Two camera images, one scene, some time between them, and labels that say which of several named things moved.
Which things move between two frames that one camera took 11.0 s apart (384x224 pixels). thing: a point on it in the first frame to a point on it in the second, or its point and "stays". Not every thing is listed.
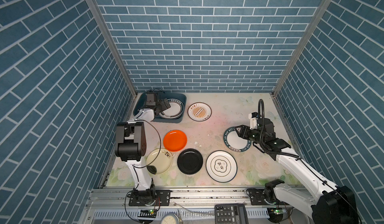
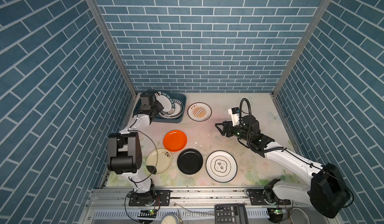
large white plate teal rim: x=176 y=110 stays
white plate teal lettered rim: x=234 y=142 to x=165 y=101
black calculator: x=230 y=213 stays
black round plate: x=190 y=161 stays
